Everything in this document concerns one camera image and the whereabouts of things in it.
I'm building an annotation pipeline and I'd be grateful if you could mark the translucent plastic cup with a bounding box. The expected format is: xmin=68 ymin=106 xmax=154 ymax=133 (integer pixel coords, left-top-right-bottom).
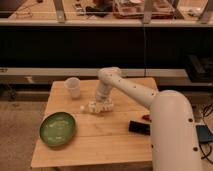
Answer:
xmin=64 ymin=77 xmax=80 ymax=99

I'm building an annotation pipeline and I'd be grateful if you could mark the black box on ledge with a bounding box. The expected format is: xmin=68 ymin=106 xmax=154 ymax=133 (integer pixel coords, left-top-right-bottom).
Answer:
xmin=185 ymin=55 xmax=213 ymax=83

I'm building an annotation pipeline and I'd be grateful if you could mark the green ceramic bowl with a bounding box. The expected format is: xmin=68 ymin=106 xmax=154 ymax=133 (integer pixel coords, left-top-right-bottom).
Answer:
xmin=39 ymin=112 xmax=76 ymax=147

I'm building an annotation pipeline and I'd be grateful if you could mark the wooden table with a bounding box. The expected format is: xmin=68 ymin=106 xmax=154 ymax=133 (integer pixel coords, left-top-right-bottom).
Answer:
xmin=31 ymin=80 xmax=152 ymax=168

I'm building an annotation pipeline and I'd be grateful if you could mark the small brown bar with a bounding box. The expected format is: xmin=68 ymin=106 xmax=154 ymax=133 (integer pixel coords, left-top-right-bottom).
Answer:
xmin=142 ymin=115 xmax=151 ymax=121

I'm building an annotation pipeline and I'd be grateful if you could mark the black cable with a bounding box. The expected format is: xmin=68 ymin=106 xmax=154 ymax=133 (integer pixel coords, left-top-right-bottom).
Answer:
xmin=199 ymin=103 xmax=213 ymax=171

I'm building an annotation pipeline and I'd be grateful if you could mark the clear plastic bottle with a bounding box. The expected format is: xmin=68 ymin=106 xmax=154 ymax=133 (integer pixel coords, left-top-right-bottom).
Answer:
xmin=80 ymin=101 xmax=114 ymax=114

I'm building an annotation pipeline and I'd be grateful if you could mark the dark blue power box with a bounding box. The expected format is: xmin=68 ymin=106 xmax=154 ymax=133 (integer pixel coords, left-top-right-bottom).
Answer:
xmin=196 ymin=125 xmax=213 ymax=144

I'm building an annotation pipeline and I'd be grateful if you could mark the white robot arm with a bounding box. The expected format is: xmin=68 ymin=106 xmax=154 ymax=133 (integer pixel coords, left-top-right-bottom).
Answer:
xmin=95 ymin=67 xmax=203 ymax=171

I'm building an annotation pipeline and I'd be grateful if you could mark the black rectangular box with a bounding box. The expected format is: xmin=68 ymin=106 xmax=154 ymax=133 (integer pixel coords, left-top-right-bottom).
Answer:
xmin=129 ymin=121 xmax=150 ymax=135

